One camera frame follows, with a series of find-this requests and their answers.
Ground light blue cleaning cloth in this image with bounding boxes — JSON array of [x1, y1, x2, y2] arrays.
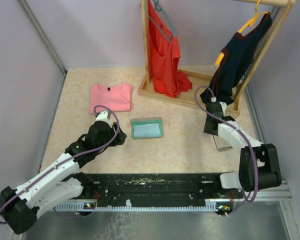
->
[[133, 123, 162, 138]]

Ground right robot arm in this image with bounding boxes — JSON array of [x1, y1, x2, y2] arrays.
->
[[203, 101, 282, 198]]

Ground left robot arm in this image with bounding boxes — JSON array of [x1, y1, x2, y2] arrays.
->
[[0, 120, 127, 235]]

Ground pink folded t-shirt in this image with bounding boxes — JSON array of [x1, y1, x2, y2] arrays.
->
[[89, 83, 133, 114]]

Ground wooden clothes rack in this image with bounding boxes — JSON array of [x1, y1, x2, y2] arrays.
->
[[138, 0, 296, 118]]

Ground navy tank top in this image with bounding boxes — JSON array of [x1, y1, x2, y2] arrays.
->
[[200, 13, 273, 105]]

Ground red t-shirt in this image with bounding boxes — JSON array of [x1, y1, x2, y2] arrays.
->
[[148, 0, 193, 98]]

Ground grey-blue hanger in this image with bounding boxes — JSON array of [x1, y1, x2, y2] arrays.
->
[[147, 0, 178, 43]]

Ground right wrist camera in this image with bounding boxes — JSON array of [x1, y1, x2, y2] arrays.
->
[[210, 97, 227, 114]]

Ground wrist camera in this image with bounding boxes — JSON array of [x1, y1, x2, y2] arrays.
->
[[210, 97, 227, 114], [95, 110, 113, 127]]

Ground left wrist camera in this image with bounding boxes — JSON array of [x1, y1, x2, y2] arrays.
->
[[95, 110, 113, 127]]

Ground aluminium frame post left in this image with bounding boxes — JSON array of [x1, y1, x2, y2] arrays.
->
[[16, 0, 68, 76]]

